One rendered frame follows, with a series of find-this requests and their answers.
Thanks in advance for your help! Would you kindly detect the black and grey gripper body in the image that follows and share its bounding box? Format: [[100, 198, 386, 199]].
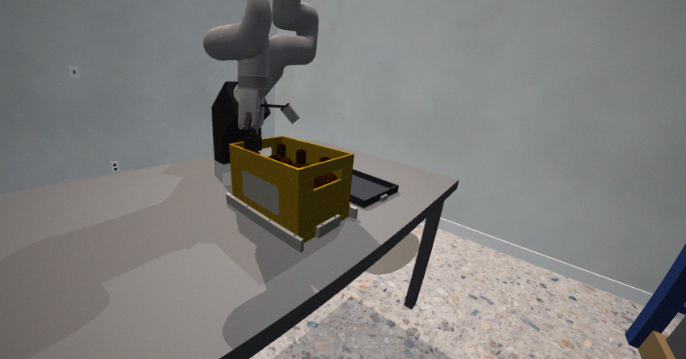
[[238, 87, 268, 130]]

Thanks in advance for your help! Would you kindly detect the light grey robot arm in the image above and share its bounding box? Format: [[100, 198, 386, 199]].
[[203, 0, 319, 104]]

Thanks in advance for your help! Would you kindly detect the yellow translucent crate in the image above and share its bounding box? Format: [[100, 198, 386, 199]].
[[230, 136, 354, 242]]

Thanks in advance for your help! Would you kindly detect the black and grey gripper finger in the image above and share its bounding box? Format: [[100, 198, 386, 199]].
[[256, 128, 262, 151], [243, 112, 257, 153]]

